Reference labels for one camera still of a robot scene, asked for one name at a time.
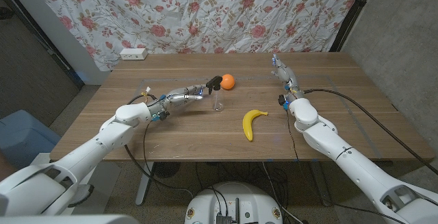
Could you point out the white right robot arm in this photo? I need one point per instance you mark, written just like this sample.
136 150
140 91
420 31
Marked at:
342 152

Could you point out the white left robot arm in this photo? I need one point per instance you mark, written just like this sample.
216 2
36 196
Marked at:
85 159

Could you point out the grey table leg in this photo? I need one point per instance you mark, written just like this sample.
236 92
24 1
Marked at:
320 183

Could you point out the floral backdrop cloth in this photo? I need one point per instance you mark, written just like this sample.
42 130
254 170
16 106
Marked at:
171 11

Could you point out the black round table foot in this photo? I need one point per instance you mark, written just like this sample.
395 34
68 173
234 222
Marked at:
166 169

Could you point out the yellow toy banana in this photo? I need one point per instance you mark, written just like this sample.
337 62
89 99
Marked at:
248 123

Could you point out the white sneaker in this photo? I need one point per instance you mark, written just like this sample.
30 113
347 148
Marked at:
82 195

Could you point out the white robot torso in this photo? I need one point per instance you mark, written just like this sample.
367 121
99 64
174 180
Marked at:
236 196

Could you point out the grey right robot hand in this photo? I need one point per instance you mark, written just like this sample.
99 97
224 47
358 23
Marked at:
285 75

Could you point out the white power strip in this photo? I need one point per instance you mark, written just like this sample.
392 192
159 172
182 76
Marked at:
133 53

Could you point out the clear spray bottle black nozzle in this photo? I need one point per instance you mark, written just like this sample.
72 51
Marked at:
215 83

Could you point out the orange fruit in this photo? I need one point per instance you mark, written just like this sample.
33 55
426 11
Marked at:
228 81

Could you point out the blue bin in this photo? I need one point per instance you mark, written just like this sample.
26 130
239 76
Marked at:
20 135

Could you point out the white table leg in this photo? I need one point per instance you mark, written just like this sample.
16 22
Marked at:
145 183

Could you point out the black slanted bar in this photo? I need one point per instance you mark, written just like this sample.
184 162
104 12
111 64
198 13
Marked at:
58 58

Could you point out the white slanted panel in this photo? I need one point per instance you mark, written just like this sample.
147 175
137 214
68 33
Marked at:
51 28

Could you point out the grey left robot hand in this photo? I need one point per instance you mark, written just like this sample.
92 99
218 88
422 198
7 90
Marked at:
181 97

